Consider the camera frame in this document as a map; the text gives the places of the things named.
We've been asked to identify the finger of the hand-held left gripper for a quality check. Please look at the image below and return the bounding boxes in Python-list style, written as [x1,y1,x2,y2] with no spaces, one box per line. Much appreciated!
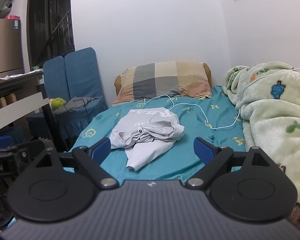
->
[0,135,53,159]

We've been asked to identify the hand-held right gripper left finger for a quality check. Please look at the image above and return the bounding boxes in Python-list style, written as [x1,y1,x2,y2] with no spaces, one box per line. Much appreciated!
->
[27,137,119,189]

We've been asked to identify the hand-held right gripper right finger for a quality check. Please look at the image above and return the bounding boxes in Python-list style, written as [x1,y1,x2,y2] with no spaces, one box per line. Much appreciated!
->
[185,137,278,189]

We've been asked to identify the white t-shirt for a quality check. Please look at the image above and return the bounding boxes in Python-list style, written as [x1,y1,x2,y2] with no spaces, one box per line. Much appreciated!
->
[109,108,185,172]

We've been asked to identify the teal printed bed sheet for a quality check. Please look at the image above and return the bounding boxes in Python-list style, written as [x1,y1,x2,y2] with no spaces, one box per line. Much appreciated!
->
[67,85,247,183]

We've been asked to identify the dark blue covered chair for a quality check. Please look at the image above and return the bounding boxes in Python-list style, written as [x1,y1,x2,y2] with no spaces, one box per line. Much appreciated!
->
[26,115,57,141]

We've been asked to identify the grey cloth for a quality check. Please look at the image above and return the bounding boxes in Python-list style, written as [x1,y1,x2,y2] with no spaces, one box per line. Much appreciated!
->
[54,96,100,114]

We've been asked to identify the dark desk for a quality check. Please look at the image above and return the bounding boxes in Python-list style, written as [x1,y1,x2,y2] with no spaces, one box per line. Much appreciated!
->
[0,70,45,105]

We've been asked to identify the green plush toy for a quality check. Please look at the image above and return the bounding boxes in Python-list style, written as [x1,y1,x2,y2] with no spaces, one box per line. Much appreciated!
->
[49,98,67,110]

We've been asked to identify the white papers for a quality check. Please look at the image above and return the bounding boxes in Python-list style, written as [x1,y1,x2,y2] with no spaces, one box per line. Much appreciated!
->
[0,73,38,80]

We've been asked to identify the pale green fleece blanket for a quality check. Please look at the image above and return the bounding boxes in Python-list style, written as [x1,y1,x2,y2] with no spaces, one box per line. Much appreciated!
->
[222,61,300,233]

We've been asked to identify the brown pillow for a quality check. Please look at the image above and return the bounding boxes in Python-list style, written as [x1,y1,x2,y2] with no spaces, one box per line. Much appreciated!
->
[114,63,212,98]

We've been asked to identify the plaid pillow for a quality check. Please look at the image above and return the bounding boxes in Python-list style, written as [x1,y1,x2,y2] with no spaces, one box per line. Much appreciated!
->
[114,60,213,104]

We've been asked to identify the gold refrigerator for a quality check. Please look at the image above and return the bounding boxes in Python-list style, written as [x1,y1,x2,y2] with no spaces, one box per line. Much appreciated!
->
[0,18,25,78]

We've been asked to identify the dark window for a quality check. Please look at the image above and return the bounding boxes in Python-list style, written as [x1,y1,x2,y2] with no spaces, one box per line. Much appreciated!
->
[25,0,75,72]

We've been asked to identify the white cable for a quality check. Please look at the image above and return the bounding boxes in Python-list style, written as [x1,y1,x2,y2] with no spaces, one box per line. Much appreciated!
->
[136,67,300,130]

